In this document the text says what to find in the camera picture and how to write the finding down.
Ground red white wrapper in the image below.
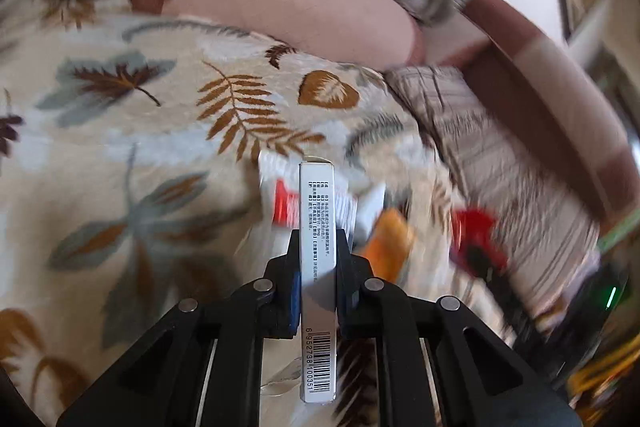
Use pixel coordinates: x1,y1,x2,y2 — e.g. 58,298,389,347
258,150,357,234

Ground white barcode box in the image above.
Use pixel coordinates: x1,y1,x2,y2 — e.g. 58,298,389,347
299,159,336,404

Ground orange medicine box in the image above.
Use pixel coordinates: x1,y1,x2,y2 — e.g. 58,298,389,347
357,208,416,283

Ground red black trash piece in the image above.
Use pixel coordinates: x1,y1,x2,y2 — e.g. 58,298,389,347
449,208,508,280

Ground striped beige quilted pillow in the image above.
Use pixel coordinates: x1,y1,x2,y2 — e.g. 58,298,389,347
385,66,600,332

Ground white ointment tube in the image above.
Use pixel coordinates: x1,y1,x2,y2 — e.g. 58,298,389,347
352,183,386,245

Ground brown pink upholstered headboard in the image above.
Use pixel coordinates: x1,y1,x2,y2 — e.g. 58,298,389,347
423,0,639,233

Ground floral leaf pattern blanket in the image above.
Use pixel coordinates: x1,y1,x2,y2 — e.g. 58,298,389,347
1,0,508,426

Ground pink bed pillow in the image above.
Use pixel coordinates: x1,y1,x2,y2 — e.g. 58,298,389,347
131,0,425,70

